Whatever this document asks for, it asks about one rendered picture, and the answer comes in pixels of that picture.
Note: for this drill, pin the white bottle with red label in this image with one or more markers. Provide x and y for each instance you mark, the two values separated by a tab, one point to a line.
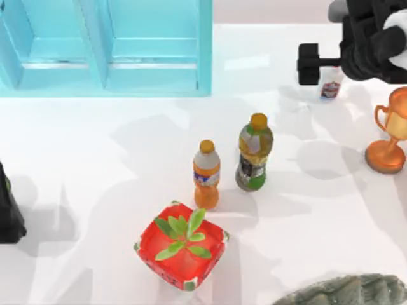
330	85

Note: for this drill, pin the pale grey rounded box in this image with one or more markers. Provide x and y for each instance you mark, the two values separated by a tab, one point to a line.
336	11

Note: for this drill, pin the bronze trophy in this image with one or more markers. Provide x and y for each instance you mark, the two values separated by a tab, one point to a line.
395	127

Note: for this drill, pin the green bottle with orange cap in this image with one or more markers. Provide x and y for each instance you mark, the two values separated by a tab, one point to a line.
254	152

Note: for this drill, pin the orange bottle with white label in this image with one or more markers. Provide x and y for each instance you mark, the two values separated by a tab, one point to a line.
206	178

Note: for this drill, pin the light blue rack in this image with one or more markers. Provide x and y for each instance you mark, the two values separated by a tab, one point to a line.
149	47

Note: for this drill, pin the red pot with green plant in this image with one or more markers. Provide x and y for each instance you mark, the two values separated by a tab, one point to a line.
181	251

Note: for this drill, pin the grey woven basket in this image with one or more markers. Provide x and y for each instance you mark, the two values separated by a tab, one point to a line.
349	292

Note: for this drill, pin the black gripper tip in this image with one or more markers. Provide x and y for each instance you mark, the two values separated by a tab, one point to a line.
8	216

